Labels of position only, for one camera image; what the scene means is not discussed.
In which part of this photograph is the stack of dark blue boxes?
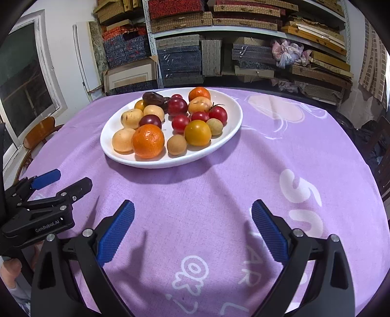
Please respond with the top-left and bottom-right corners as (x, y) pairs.
(156, 35), (204, 86)

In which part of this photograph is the green marbled board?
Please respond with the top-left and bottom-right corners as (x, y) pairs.
(88, 21), (109, 74)

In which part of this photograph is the person's left hand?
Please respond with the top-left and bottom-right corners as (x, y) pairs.
(0, 258), (23, 289)

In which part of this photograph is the yellow speckled pear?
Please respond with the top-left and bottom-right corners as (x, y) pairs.
(120, 109), (144, 129)

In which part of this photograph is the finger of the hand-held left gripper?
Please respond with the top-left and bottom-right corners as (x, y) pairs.
(4, 169), (62, 199)
(21, 177), (93, 211)

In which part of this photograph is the dark window with white frame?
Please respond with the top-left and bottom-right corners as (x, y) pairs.
(0, 9), (68, 153)

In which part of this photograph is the tan picture frame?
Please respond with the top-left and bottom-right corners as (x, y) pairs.
(103, 56), (159, 96)

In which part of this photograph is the metal shelving unit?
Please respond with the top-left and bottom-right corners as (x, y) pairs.
(143, 0), (351, 89)

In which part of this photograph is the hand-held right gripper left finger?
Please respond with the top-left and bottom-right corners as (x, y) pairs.
(30, 199), (135, 317)

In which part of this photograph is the stack of dark grey boxes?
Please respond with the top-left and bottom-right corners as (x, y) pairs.
(232, 37), (276, 78)

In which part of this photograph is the pink white cloth bundle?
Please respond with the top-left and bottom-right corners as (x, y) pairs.
(271, 38), (313, 68)

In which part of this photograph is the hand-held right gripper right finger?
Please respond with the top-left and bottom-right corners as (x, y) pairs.
(251, 199), (355, 317)

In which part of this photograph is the stack of tan woven boxes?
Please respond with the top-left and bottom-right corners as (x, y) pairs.
(151, 0), (348, 34)

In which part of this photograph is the pale yellow round fruit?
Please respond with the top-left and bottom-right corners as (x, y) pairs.
(143, 104), (166, 122)

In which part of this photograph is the peach-coloured round fruit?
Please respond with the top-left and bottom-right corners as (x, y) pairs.
(188, 97), (212, 115)
(112, 128), (136, 153)

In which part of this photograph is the grey woven upright box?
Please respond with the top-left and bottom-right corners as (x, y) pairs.
(201, 39), (222, 77)

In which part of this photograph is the white oval plate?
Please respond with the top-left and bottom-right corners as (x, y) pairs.
(100, 87), (243, 169)

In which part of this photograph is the person's left forearm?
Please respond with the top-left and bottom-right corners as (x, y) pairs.
(9, 280), (32, 317)

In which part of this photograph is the stack of yellow wooden boxes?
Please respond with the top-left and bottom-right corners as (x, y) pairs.
(280, 17), (354, 101)

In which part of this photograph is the dark red plum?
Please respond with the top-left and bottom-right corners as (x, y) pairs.
(138, 115), (163, 130)

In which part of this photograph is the small tan round fruit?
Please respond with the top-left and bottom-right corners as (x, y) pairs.
(166, 134), (187, 156)
(206, 118), (224, 136)

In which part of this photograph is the pile of tan boxes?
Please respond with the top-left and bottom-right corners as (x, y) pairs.
(94, 0), (147, 26)

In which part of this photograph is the brick pattern curtain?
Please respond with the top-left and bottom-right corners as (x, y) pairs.
(358, 15), (390, 101)

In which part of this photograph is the stack of blue orange boxes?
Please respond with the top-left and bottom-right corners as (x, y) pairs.
(102, 26), (151, 69)

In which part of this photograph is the brown wooden chair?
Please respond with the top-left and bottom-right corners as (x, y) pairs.
(14, 116), (64, 183)

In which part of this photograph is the purple printed tablecloth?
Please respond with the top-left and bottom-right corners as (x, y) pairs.
(18, 87), (390, 317)

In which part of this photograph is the stack of red patterned boxes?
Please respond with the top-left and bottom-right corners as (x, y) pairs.
(148, 0), (205, 19)

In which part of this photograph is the white board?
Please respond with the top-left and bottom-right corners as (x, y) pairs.
(72, 23), (102, 93)

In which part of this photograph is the dark wooden chair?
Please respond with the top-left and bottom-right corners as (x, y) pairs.
(335, 113), (390, 202)

